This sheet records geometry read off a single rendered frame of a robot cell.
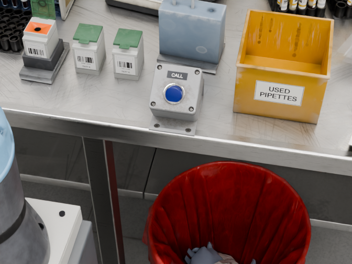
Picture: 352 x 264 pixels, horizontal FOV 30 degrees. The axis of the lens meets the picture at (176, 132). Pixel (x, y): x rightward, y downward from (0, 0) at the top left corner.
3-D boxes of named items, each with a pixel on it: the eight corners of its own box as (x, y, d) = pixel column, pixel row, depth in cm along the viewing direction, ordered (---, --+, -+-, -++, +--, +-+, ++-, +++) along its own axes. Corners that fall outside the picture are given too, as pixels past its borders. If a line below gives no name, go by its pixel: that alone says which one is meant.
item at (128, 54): (113, 77, 106) (111, 46, 101) (121, 58, 110) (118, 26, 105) (138, 81, 106) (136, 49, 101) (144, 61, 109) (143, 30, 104)
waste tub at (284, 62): (231, 112, 101) (235, 65, 94) (242, 55, 110) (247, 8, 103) (318, 125, 100) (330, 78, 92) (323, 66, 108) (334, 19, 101)
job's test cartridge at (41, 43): (27, 65, 106) (20, 34, 102) (38, 46, 109) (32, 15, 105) (51, 68, 106) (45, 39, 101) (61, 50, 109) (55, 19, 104)
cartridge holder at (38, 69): (20, 79, 106) (15, 63, 103) (40, 43, 112) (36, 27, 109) (51, 85, 105) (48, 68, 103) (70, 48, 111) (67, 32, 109)
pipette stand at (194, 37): (156, 63, 109) (155, 15, 101) (168, 36, 113) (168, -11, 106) (215, 74, 107) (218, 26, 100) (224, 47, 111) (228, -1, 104)
